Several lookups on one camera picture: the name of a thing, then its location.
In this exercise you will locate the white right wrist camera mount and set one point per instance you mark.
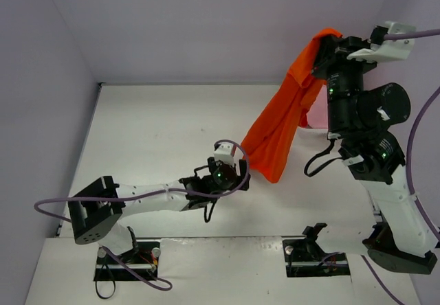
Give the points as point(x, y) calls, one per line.
point(381, 50)

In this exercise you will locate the orange t shirt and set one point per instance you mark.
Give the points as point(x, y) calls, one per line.
point(269, 139)

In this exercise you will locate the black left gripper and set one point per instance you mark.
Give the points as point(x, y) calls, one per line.
point(243, 169)

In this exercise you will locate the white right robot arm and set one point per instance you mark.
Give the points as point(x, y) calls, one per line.
point(402, 240)

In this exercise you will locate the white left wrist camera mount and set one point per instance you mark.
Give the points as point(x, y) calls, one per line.
point(224, 152)

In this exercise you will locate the pink t shirt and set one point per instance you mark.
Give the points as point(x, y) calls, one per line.
point(317, 117)

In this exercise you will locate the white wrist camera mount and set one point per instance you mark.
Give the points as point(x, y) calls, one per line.
point(381, 50)
point(224, 152)

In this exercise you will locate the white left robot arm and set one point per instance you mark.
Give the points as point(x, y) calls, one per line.
point(97, 210)

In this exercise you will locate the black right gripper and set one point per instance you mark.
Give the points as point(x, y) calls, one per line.
point(344, 56)

